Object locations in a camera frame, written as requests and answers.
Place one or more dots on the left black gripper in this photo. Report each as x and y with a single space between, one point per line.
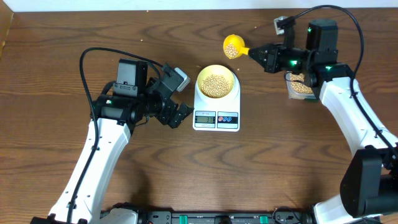
165 116

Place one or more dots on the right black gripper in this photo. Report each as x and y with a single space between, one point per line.
270 65

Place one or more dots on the yellow plastic scoop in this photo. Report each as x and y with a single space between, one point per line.
234 46

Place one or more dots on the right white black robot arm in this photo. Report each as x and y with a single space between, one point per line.
369 186

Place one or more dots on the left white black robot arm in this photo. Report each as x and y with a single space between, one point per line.
124 104

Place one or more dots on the white digital kitchen scale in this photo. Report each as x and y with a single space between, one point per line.
218 114

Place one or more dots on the soybeans in bowl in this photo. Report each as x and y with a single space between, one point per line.
215 86

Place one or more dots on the yellow plastic bowl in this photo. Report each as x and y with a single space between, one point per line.
215 70

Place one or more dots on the clear container of soybeans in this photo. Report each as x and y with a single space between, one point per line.
296 89

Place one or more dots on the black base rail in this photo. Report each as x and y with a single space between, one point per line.
248 217

